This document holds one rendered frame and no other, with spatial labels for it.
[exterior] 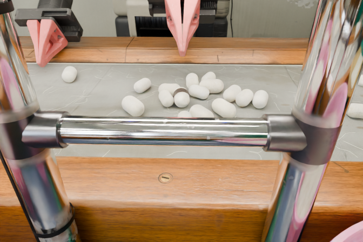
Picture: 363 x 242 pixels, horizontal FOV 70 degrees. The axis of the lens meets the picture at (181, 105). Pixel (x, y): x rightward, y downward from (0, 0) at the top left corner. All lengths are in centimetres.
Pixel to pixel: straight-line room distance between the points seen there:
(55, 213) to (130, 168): 7
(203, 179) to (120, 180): 7
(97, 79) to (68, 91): 6
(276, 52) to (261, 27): 192
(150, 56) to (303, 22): 212
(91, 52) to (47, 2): 11
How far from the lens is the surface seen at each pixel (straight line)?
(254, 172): 23
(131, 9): 98
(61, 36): 56
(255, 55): 54
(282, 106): 39
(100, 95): 41
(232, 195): 21
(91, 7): 263
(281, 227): 18
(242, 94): 36
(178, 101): 34
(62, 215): 19
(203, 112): 31
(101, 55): 55
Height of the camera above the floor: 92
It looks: 29 degrees down
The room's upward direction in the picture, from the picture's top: straight up
